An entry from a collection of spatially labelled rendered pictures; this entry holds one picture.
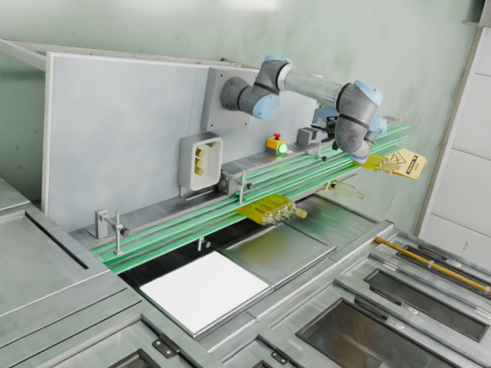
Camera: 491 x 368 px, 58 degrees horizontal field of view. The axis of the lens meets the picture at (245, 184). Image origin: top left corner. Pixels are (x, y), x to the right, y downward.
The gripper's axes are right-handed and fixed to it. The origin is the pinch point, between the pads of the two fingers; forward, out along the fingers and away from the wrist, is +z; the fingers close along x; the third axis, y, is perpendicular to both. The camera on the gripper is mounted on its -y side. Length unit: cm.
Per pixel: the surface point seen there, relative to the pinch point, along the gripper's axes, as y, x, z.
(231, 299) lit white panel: -16, 84, 27
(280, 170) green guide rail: -14.0, 9.2, 15.2
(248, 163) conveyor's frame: -8.0, 9.8, 30.4
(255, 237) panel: -30, 39, 26
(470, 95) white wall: -260, -465, -198
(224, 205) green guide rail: -10, 38, 37
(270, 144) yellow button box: -11.4, -10.2, 21.9
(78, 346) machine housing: 41, 137, 39
